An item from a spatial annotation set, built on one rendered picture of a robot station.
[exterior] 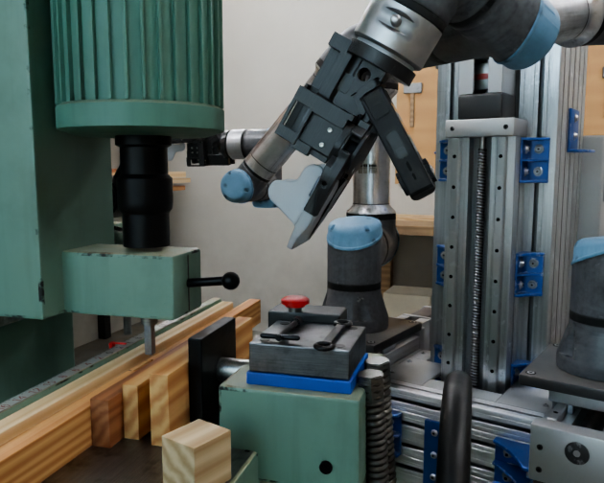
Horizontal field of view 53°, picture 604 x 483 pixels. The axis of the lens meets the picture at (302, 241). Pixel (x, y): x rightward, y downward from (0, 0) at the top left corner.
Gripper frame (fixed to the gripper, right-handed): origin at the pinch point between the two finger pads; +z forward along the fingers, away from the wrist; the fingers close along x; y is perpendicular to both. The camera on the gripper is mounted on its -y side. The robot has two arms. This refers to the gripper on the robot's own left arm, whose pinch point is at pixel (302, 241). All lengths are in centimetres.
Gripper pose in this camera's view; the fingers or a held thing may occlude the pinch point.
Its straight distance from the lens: 63.0
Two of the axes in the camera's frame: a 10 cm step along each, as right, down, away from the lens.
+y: -8.4, -5.3, 1.5
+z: -4.9, 8.4, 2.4
